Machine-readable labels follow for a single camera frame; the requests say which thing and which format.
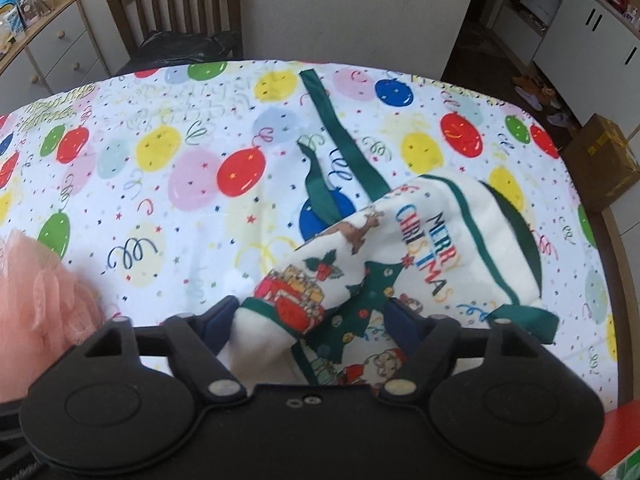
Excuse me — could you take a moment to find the wooden side cabinet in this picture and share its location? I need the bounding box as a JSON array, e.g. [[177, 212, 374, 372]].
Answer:
[[0, 0, 111, 114]]

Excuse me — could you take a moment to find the pink mesh bath pouf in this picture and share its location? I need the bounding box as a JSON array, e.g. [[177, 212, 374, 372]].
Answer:
[[0, 230, 105, 402]]

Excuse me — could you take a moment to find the red shoebox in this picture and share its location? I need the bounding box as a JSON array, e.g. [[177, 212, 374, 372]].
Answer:
[[588, 400, 640, 480]]

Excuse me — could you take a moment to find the balloon print tablecloth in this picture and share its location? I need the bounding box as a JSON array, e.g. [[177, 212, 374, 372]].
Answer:
[[1, 61, 618, 408]]

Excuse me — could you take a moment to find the white storage cabinet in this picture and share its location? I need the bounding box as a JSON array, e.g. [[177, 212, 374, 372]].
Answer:
[[534, 0, 639, 138]]

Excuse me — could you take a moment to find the black bag on chair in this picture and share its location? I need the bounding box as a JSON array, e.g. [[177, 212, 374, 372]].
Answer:
[[117, 30, 243, 76]]

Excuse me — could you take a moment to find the brown cardboard box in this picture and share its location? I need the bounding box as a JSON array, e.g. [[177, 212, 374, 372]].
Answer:
[[561, 114, 639, 212]]

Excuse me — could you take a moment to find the wooden dining chair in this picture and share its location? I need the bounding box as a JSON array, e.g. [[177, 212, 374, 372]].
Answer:
[[106, 0, 242, 58]]

